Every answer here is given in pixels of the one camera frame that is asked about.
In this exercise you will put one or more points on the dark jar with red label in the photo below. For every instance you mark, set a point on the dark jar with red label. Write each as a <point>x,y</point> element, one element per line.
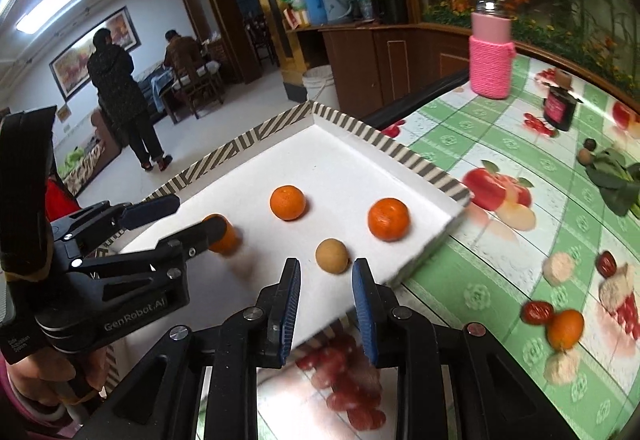
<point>560,108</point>

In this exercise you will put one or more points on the green checked fruit-print tablecloth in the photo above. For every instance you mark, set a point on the green checked fruit-print tablecloth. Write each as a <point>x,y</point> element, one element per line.
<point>500,240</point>

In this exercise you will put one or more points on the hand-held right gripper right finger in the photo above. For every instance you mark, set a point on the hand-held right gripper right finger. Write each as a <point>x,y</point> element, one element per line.
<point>362,315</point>

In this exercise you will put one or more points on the ceiling light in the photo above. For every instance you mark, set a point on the ceiling light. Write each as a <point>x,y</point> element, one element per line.
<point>50,2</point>

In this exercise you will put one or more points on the blue plastic jug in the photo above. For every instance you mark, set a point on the blue plastic jug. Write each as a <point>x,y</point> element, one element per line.
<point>314,2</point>

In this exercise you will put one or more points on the framed wall painting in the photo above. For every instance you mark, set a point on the framed wall painting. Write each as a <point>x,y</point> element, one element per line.
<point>92,52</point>

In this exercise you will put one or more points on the person's left hand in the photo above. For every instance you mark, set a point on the person's left hand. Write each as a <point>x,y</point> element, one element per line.
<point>35,382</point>

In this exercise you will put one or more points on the red jujube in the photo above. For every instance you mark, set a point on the red jujube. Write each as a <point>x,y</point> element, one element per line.
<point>607,264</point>
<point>537,312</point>

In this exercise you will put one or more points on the wooden chair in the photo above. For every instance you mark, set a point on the wooden chair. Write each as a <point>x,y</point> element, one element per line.
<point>197,87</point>

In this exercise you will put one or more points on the wooden cabinet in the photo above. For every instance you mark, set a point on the wooden cabinet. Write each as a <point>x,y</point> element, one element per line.
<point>380,59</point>

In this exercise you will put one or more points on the person's left forearm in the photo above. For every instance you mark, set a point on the person's left forearm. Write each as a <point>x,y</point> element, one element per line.
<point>20,422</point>

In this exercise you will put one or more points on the sofa with striped blanket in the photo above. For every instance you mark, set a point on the sofa with striped blanket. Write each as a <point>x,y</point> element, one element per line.
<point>85,159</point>

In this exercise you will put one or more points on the white tray with striped rim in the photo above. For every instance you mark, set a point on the white tray with striped rim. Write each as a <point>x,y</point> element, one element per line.
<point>325,154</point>

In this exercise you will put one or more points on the white bucket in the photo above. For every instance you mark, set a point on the white bucket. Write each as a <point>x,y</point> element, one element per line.
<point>320,87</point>

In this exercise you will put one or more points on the red cloth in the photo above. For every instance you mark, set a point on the red cloth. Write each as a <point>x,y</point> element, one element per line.
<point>60,200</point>

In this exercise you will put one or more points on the small brown longan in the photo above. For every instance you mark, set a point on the small brown longan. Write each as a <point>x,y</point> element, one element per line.
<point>584,156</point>

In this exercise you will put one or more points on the small dark round fruit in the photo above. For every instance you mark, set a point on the small dark round fruit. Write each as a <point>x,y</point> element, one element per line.
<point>591,144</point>

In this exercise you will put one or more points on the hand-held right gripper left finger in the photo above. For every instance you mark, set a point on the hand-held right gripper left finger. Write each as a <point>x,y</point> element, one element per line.
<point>290,312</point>

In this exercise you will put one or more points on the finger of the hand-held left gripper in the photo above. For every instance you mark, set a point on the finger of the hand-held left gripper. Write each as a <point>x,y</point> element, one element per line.
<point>200,236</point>
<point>150,212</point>

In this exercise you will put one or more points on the glass jar with pink sleeve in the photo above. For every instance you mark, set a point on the glass jar with pink sleeve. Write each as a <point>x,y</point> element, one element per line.
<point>490,49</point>

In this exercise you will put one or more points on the green bok choy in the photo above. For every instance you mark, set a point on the green bok choy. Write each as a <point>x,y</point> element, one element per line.
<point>617,180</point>

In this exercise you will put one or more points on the orange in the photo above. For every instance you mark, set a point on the orange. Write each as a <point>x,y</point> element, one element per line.
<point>565,330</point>
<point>287,202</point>
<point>389,219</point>
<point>224,237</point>

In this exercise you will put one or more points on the cork stopper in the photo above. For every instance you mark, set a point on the cork stopper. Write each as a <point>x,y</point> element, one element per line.
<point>563,78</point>

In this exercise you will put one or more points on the tan longan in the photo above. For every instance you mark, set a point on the tan longan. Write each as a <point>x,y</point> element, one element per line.
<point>331,256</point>

